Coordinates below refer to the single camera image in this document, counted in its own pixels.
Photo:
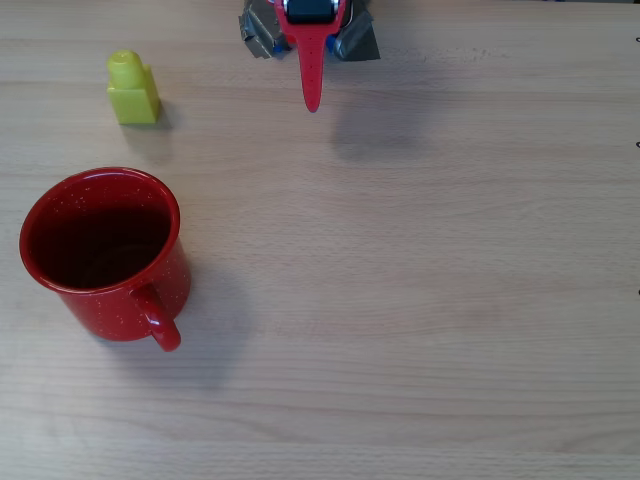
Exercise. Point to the blue gripper, black servo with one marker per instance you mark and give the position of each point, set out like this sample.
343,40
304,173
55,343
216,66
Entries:
311,31

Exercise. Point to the yellow-green toy block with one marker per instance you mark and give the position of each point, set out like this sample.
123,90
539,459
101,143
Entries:
132,95

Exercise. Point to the red enamel mug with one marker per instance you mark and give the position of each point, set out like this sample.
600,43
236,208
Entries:
125,310

